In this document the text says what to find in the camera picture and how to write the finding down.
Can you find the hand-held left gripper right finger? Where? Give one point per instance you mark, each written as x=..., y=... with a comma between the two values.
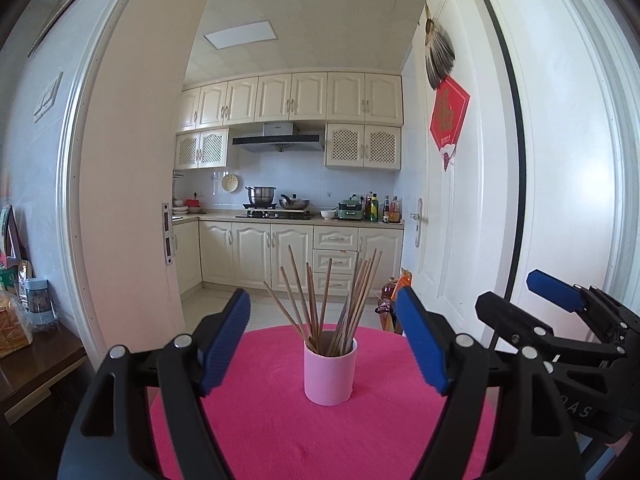
x=422, y=342

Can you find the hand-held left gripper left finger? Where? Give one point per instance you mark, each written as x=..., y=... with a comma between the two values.
x=227, y=345

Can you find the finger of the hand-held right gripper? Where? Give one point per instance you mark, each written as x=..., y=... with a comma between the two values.
x=552, y=290
x=515, y=322

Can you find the bunch of wooden chopsticks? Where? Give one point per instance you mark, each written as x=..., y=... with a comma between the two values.
x=348, y=327

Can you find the pink cup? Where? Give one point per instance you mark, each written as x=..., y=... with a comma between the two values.
x=330, y=380

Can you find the large cooking oil bottle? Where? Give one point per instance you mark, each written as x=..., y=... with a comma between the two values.
x=390, y=290

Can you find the cream lower kitchen cabinets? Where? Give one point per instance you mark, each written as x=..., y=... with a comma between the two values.
x=250, y=255

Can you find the white door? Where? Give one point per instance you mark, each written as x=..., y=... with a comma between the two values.
x=475, y=235

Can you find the metal strike plate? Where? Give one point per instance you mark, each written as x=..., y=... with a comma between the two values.
x=167, y=235

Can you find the pink tablecloth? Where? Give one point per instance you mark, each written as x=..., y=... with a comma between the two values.
x=310, y=440

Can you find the red-label bottle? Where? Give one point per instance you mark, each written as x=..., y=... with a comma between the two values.
x=395, y=211

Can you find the dark sauce bottle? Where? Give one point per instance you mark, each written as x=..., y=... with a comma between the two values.
x=386, y=211

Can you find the gas stove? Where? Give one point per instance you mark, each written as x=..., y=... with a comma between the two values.
x=272, y=213

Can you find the green oil bottle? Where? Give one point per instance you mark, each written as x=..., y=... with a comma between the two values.
x=374, y=209

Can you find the stack of white dishes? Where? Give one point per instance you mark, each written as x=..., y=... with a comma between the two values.
x=180, y=209

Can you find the dark condiment bottle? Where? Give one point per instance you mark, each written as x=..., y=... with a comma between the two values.
x=367, y=208

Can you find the green electric cooker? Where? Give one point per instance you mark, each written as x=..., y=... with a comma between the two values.
x=350, y=212

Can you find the steel cooking pot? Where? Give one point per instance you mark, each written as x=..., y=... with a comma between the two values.
x=260, y=196

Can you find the wok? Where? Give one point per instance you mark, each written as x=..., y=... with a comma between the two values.
x=295, y=203

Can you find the white bowl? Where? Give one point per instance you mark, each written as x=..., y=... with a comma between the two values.
x=328, y=215

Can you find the hanging utensil rack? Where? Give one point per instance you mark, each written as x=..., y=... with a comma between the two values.
x=177, y=187

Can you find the dark wooden cabinet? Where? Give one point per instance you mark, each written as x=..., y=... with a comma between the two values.
x=40, y=375

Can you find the blue-lid jar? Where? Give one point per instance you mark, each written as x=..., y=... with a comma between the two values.
x=40, y=305

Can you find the cream lattice-door cabinet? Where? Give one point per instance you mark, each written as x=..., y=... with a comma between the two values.
x=362, y=146
x=202, y=150

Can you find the red paper door decoration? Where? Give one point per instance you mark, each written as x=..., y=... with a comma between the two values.
x=449, y=115

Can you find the range hood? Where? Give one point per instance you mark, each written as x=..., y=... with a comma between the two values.
x=277, y=141

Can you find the clear snack bag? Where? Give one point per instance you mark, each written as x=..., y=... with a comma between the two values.
x=14, y=327

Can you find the woven hand fan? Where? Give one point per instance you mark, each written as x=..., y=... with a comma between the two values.
x=440, y=52

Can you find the cream upper cabinet row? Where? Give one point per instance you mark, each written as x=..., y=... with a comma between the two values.
x=310, y=95

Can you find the ceiling light panel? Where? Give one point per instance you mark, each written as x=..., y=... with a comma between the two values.
x=240, y=35

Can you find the round wall plate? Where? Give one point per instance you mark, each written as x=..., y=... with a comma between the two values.
x=230, y=182

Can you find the white wall switch panel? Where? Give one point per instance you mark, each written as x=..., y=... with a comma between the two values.
x=48, y=96

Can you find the framed wall picture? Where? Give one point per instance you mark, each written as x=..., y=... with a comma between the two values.
x=65, y=5

